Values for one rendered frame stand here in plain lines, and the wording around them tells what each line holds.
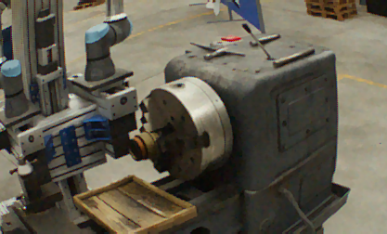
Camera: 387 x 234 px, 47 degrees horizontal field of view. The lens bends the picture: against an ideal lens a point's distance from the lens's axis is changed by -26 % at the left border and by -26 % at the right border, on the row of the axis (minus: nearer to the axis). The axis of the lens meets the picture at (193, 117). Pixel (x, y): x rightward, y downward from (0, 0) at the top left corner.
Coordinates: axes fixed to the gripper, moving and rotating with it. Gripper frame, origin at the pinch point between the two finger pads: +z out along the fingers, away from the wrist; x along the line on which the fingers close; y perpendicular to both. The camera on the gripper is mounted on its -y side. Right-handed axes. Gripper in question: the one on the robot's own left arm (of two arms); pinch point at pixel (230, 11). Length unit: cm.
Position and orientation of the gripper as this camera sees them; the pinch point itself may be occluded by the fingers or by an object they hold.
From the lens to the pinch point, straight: 210.7
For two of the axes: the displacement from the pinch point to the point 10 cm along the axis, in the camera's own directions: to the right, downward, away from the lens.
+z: 3.1, 9.2, 2.3
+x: -6.4, 3.8, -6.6
